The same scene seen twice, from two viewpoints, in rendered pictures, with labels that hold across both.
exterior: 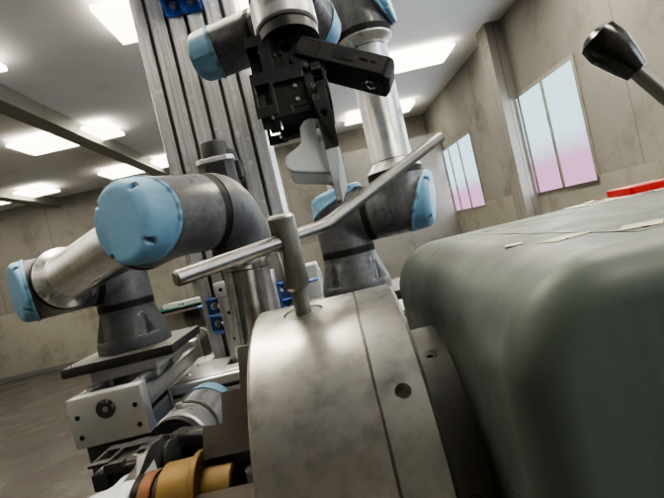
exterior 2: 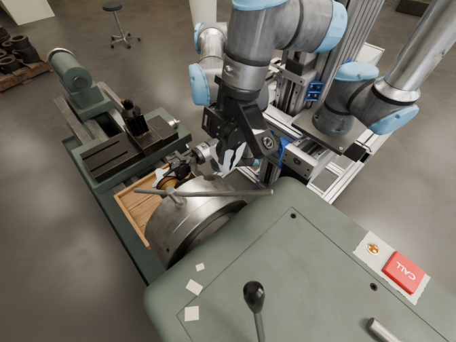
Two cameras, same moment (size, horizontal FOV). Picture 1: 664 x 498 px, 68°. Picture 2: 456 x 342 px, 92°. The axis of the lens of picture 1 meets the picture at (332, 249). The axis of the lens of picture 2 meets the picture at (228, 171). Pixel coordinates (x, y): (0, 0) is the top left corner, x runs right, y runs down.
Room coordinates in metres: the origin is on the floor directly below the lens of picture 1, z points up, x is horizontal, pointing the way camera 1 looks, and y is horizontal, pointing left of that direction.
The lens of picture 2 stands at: (0.33, -0.25, 1.75)
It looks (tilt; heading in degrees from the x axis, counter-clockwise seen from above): 54 degrees down; 48
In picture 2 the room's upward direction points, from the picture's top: straight up
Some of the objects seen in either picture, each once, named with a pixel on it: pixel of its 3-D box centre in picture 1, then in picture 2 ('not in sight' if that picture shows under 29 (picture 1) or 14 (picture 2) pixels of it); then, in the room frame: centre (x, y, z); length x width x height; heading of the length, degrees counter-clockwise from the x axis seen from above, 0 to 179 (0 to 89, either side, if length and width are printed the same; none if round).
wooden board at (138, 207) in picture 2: not in sight; (167, 196); (0.46, 0.30, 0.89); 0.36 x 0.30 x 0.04; 179
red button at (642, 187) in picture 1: (640, 191); (402, 271); (0.67, -0.42, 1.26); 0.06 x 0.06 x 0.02; 89
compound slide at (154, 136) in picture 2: not in sight; (143, 135); (0.54, 0.59, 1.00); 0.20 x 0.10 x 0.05; 89
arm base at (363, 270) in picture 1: (353, 270); (336, 112); (1.08, -0.03, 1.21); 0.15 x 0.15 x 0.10
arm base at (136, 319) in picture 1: (130, 322); not in sight; (1.07, 0.46, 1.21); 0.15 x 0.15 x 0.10
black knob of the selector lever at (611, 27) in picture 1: (611, 53); (254, 296); (0.39, -0.25, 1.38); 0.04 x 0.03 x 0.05; 89
